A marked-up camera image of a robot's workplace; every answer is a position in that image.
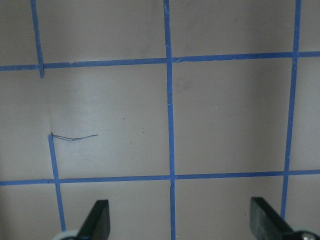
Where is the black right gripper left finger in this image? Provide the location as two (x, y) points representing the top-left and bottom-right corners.
(76, 199), (111, 240)

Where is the thin loose wire strand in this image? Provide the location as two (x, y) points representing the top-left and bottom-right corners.
(49, 132), (99, 142)

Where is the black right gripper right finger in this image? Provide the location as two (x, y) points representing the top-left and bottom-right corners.
(249, 197), (300, 240)

